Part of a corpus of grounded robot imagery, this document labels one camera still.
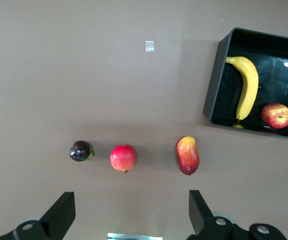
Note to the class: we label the red pomegranate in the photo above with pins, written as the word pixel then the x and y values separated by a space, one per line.
pixel 122 158

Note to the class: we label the black plastic box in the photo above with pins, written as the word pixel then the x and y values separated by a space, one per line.
pixel 274 80

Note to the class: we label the yellow banana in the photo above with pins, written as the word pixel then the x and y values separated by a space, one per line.
pixel 249 82

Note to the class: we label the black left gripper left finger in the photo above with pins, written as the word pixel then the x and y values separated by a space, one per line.
pixel 58 217

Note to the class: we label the small clear tape piece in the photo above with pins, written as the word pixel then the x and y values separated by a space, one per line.
pixel 149 46

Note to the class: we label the red yellow apple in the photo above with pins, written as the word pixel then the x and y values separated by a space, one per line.
pixel 276 116

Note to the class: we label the dark purple mangosteen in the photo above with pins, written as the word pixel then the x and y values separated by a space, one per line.
pixel 79 151

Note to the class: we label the red yellow mango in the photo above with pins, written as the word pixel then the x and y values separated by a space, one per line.
pixel 188 156

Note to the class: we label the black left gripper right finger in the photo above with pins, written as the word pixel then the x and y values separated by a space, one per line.
pixel 201 220

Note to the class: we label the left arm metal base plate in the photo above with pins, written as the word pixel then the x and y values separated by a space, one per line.
pixel 133 236

